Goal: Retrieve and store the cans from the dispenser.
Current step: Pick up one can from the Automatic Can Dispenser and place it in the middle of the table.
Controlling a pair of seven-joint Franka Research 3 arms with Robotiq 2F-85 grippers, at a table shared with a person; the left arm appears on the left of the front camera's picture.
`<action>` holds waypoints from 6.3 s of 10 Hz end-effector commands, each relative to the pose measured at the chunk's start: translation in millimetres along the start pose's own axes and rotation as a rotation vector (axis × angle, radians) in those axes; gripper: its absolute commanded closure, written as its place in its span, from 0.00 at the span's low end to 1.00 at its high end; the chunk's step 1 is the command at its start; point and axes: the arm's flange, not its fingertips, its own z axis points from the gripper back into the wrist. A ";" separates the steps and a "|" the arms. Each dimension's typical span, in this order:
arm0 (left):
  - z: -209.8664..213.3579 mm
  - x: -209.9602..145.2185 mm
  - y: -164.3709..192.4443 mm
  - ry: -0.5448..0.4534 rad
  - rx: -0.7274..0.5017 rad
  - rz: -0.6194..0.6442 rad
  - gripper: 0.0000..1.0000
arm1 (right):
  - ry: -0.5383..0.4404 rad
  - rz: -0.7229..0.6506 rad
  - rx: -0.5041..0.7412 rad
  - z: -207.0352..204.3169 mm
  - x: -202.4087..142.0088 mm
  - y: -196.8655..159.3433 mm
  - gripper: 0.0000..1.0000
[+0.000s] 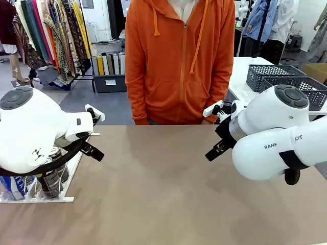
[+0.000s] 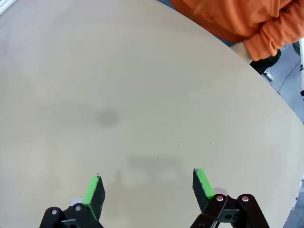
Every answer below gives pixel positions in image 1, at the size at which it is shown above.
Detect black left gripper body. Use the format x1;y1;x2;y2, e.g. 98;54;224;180
76;137;90;152

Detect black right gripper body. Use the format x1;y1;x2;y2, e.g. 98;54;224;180
214;116;240;151

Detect black Pepsi can green rim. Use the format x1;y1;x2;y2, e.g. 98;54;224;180
38;167;64;200

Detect grey plastic woven basket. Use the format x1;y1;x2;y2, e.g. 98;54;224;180
261;76;327;112
246;64;307;93

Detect person's left forearm orange sleeve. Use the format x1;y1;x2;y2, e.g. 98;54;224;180
201;66;232;125

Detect person's right forearm orange sleeve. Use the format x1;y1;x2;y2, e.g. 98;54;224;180
125;63;149;126

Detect white can dispenser rack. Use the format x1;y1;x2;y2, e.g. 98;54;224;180
0;132;101;204

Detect black metal clothes rack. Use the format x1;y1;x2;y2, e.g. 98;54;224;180
30;0;97;93

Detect white side table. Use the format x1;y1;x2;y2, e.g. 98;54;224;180
228;56;327;115

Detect patterned blue fabric pile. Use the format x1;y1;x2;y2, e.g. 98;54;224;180
52;72;77;91

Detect grey storage bin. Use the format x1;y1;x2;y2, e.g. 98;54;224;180
92;73;128;93

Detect person in orange hoodie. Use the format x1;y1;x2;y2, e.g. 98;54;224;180
124;0;236;126

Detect grey cloth pile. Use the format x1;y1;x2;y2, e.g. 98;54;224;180
37;66;61;86

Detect taupe panel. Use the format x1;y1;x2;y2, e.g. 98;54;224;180
106;55;114;76

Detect black trousers on mannequin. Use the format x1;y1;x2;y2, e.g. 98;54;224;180
240;35;259;58

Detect dark skirt on mannequin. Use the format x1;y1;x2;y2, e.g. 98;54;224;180
260;39;286;65

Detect beige mannequin legs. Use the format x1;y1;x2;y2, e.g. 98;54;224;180
10;52;31;84

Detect orange hanging garment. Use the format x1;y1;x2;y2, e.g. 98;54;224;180
45;32;62;75

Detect brown patterned shawl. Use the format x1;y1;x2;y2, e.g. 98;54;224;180
11;14;46;70

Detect brown cardboard box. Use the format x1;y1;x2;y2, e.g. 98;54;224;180
302;63;327;85

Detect dark floral hanging garment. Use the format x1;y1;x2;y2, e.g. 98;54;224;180
61;0;89;75

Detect white floor appliance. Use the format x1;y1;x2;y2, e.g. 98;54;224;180
85;21;100;43

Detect blue shirt on mannequin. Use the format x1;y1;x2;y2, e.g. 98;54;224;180
242;0;279;43

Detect black stand pole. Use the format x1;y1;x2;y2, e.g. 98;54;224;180
256;0;272;59

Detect black plastic stool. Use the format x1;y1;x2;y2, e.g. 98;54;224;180
289;34;304;54

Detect yellow hanging garment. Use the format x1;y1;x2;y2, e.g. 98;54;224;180
71;1;92;60

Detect pink hanging garment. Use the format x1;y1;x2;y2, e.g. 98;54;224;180
31;0;56;66

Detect green patterned hanging garment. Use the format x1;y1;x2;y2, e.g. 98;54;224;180
42;2;77;80

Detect white mannequin torso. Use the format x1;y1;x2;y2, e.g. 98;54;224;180
239;0;250;20

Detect grey blue hanging garment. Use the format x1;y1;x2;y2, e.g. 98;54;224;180
25;0;51;62

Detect white shirt on mannequin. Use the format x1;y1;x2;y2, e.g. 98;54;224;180
268;0;300;44

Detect black tall panel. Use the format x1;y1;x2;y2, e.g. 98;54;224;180
107;0;128;40

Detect grey dress on mannequin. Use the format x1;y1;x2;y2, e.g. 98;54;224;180
306;5;327;64

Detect white hanging garment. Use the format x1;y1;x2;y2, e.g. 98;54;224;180
14;0;35;52

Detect dark green hanging garment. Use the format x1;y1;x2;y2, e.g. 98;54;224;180
20;0;43;56

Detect maroon garment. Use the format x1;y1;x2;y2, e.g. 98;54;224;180
0;0;17;46

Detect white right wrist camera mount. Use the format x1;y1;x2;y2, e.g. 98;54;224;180
203;100;240;124

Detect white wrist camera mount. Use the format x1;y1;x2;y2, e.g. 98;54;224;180
203;100;240;124
84;104;106;126

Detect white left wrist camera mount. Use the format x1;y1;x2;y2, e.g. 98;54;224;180
84;104;106;126

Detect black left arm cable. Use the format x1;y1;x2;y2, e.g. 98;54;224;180
0;137;90;177

